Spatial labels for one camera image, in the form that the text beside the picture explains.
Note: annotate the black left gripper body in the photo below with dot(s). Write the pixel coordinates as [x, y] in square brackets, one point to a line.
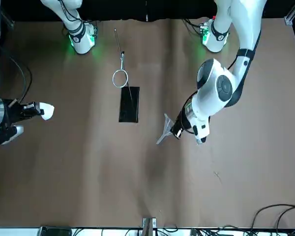
[180, 125]

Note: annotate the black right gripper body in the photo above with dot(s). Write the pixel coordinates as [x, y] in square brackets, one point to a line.
[12, 111]

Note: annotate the white filter paper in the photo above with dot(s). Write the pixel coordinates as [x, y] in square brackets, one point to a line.
[48, 110]

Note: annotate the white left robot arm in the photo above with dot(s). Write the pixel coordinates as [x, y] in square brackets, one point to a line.
[211, 93]

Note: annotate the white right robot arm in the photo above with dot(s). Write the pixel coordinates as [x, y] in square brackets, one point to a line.
[81, 39]

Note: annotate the aluminium profile post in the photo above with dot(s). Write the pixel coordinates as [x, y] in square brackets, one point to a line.
[148, 227]

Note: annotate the aluminium corner bracket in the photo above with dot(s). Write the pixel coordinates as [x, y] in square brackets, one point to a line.
[291, 14]

